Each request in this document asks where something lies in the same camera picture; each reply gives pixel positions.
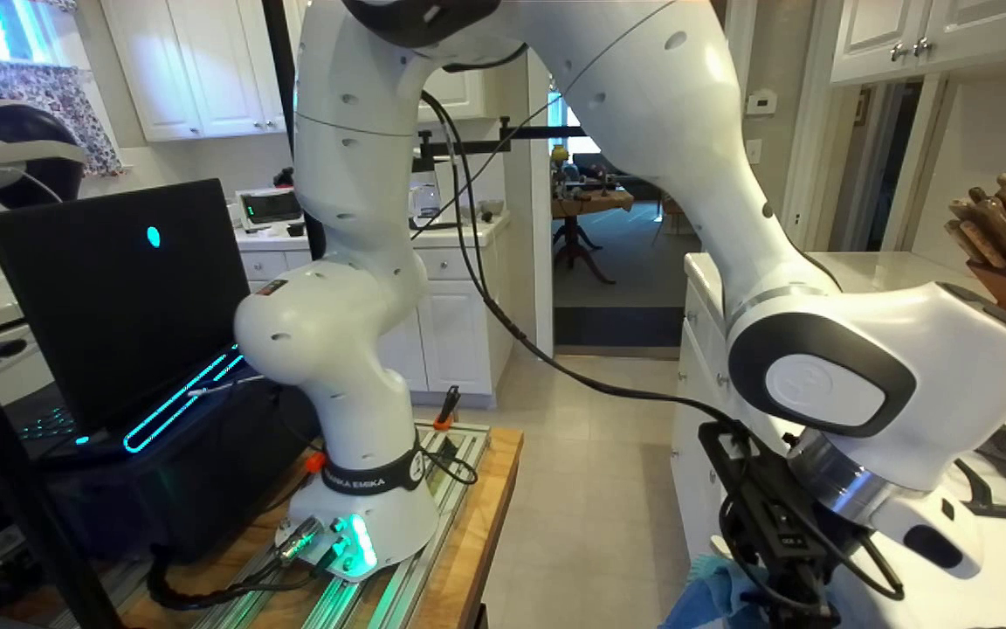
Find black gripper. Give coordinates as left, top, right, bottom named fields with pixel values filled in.
left=700, top=424, right=869, bottom=629

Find white kitchen cabinets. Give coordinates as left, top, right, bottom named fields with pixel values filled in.
left=98, top=0, right=509, bottom=407

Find white gas stove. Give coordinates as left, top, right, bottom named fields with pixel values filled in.
left=672, top=252, right=1006, bottom=629

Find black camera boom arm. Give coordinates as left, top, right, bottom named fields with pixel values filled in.
left=414, top=118, right=583, bottom=172

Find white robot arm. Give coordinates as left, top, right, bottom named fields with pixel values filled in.
left=236, top=0, right=1006, bottom=579

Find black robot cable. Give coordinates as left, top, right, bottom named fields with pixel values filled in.
left=415, top=89, right=753, bottom=429

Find black laptop with cyan lights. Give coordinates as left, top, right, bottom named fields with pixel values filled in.
left=0, top=178, right=250, bottom=459

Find blue terry towel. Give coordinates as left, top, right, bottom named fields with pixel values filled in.
left=659, top=557, right=769, bottom=629

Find wooden robot cart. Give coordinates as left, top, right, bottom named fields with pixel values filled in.
left=123, top=424, right=526, bottom=629

